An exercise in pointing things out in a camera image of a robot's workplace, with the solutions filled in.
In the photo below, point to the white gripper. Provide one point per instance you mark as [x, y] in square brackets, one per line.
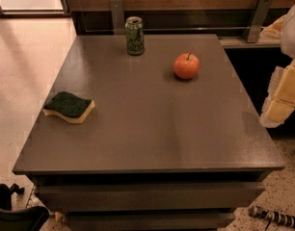
[292, 33]

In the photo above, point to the red apple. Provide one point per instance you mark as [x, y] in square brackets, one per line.
[186, 66]

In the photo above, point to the green and yellow sponge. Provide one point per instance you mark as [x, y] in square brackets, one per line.
[68, 107]

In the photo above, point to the black chair base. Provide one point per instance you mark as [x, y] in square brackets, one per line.
[28, 219]

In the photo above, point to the green soda can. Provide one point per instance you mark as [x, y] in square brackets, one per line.
[134, 31]

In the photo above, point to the black and white striped tool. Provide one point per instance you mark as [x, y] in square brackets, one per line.
[272, 216]

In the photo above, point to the right metal bracket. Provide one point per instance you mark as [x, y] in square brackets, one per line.
[252, 32]

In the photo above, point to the left metal bracket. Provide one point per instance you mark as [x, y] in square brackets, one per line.
[117, 13]

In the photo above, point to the grey drawer cabinet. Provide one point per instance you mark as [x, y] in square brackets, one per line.
[156, 153]

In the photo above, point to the metal bracket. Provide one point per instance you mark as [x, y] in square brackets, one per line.
[252, 32]
[117, 13]

